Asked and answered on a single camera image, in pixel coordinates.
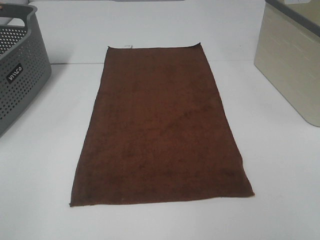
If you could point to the beige plastic storage bin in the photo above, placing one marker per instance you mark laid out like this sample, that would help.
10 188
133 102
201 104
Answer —
288 53

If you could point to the grey perforated plastic basket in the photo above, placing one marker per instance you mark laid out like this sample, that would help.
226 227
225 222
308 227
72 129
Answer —
24 63

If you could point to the brown towel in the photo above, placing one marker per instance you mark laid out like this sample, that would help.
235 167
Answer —
158 133

